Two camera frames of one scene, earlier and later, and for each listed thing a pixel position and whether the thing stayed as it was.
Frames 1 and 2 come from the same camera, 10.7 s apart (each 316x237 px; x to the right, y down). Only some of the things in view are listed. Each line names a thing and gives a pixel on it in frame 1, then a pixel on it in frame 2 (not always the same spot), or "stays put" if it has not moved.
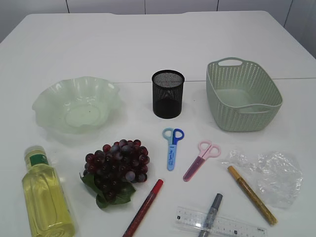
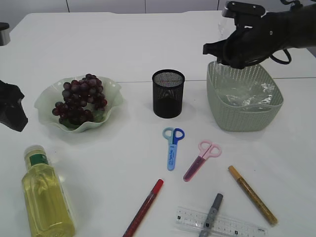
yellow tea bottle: (49, 212) stays put
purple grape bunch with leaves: (107, 172) -> (84, 101)
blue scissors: (173, 135) stays put
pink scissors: (206, 149) stays put
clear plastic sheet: (275, 177) -> (255, 96)
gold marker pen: (251, 194) stays put
